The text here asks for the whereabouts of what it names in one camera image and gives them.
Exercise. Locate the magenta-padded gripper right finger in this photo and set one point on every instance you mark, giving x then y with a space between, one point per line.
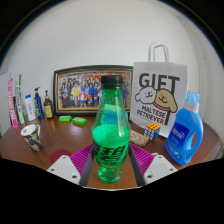
160 168

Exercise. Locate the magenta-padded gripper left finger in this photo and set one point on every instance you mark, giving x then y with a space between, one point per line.
63 168

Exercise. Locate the green plastic drink bottle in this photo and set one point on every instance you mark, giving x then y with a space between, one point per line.
110 140

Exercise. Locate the flat round red coaster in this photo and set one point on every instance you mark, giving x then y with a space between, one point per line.
59 155

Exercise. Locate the colourful puzzle cube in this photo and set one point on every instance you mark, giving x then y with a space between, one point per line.
152 131

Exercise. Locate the camouflage paper cup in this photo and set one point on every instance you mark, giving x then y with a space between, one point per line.
32 138

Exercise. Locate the blue detergent bottle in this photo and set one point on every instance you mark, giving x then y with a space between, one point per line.
186 133

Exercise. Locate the amber pump bottle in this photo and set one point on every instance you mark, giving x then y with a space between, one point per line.
48 108

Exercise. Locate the dark blue pump bottle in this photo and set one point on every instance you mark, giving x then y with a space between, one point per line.
39 106

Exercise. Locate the white bottle with blue cap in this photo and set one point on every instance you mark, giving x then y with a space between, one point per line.
30 108

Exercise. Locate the tall green and white box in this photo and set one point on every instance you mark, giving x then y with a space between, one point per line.
20 103

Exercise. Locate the white paper gift bag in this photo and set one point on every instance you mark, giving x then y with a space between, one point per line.
156 90

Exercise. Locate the framed group photo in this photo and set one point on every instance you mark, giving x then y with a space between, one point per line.
76 90

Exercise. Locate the tall pink box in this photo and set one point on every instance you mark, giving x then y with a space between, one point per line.
12 106

